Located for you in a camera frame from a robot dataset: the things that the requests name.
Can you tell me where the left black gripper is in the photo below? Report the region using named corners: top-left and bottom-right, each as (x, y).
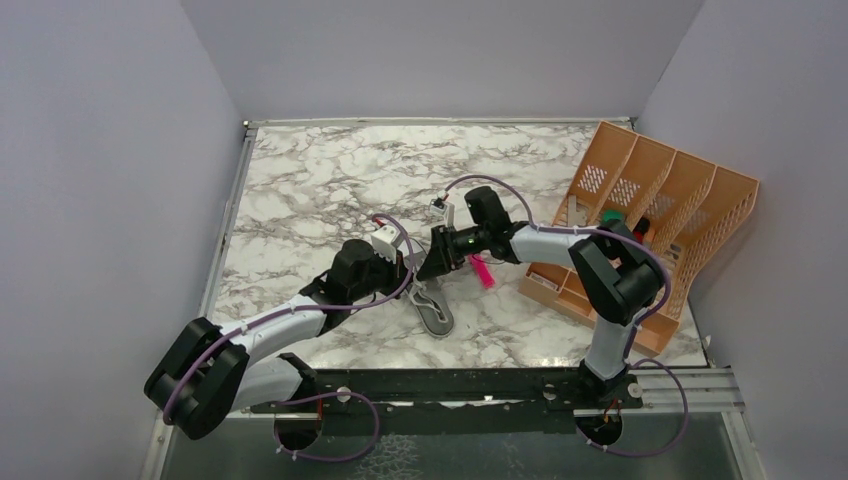
top-left (349, 246), bottom-right (416, 302)

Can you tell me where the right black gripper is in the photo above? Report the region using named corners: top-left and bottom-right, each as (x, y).
top-left (416, 224), bottom-right (489, 282)

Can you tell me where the grey canvas sneaker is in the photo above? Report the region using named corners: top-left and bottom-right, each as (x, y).
top-left (402, 239), bottom-right (455, 338)

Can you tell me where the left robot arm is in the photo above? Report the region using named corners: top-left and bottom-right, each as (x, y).
top-left (143, 239), bottom-right (426, 440)

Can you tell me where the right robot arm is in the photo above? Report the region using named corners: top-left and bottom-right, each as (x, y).
top-left (416, 186), bottom-right (669, 407)

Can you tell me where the pink plastic bar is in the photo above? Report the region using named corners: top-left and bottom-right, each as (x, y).
top-left (469, 254), bottom-right (496, 289)

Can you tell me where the green cap item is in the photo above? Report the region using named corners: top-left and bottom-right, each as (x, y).
top-left (601, 209), bottom-right (626, 223)

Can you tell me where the orange plastic organizer tray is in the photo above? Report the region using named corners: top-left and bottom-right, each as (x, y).
top-left (523, 121), bottom-right (760, 364)

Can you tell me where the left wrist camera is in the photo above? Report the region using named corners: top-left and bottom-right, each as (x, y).
top-left (370, 224), bottom-right (403, 264)

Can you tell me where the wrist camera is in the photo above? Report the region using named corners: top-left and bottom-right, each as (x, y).
top-left (429, 197), bottom-right (455, 228)
top-left (370, 224), bottom-right (403, 264)

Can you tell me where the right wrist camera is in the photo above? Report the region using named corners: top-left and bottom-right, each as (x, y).
top-left (429, 197), bottom-right (455, 228)

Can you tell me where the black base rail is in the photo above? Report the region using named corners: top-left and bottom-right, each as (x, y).
top-left (248, 367), bottom-right (643, 436)

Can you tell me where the grey metal bracket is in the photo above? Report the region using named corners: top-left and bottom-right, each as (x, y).
top-left (565, 195), bottom-right (588, 227)

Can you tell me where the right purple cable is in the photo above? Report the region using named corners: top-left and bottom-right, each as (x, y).
top-left (440, 174), bottom-right (690, 458)

